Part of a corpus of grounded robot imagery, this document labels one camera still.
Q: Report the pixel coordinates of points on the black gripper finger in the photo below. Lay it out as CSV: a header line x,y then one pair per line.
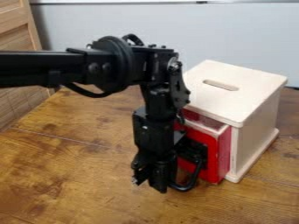
x,y
140,175
163,175

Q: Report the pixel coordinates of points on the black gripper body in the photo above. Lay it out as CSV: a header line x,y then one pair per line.
x,y
155,139

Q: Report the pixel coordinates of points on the black metal drawer handle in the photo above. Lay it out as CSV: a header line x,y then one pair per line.
x,y
194,156

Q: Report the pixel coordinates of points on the red drawer front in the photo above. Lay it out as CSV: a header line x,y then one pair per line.
x,y
214,134

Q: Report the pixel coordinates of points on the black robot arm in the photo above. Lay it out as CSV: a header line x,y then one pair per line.
x,y
102,69

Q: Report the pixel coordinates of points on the light wooden box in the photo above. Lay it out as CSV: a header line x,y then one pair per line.
x,y
239,97

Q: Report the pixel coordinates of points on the wooden slatted panel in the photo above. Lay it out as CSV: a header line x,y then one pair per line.
x,y
19,36

